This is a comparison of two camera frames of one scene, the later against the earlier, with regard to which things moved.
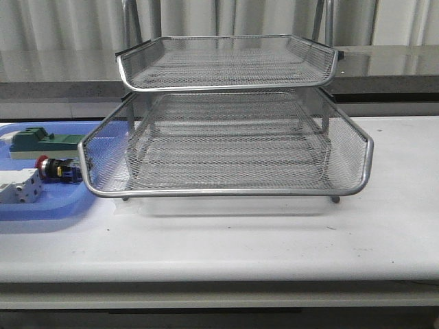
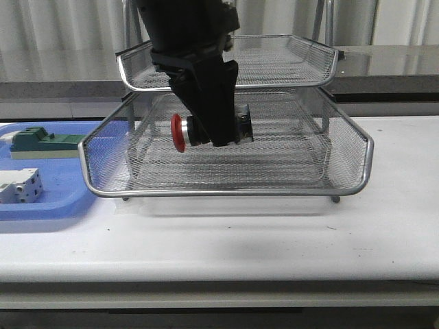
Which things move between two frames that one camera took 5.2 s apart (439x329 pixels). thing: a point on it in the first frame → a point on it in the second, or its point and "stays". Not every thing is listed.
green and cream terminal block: [32, 142] stays
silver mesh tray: [197, 62] stays
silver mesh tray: [226, 143] stays
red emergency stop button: [68, 171] → [188, 131]
